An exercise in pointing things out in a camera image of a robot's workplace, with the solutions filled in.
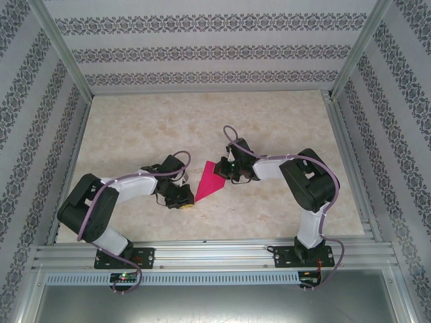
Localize grey metal sheet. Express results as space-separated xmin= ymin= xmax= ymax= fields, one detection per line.
xmin=20 ymin=268 xmax=415 ymax=323

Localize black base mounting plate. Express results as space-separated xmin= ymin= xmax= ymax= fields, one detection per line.
xmin=274 ymin=245 xmax=337 ymax=269
xmin=94 ymin=247 xmax=156 ymax=271

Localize small circuit board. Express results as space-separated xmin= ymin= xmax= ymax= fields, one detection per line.
xmin=110 ymin=272 xmax=139 ymax=283
xmin=299 ymin=271 xmax=323 ymax=287

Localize long aluminium base rail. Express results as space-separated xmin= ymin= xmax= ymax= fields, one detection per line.
xmin=33 ymin=237 xmax=395 ymax=270

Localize slotted grey cable duct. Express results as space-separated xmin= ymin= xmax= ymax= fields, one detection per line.
xmin=45 ymin=271 xmax=300 ymax=287

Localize purple cable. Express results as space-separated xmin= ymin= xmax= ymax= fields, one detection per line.
xmin=223 ymin=125 xmax=346 ymax=293
xmin=76 ymin=150 xmax=193 ymax=295

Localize aluminium side rail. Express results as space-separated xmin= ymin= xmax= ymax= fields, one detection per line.
xmin=45 ymin=96 xmax=94 ymax=246
xmin=321 ymin=89 xmax=384 ymax=242

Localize aluminium frame post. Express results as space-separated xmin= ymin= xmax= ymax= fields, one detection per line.
xmin=32 ymin=0 xmax=95 ymax=98
xmin=329 ymin=0 xmax=395 ymax=100

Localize aluminium frame bar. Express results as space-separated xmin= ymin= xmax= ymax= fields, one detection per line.
xmin=383 ymin=265 xmax=427 ymax=323
xmin=5 ymin=264 xmax=46 ymax=323

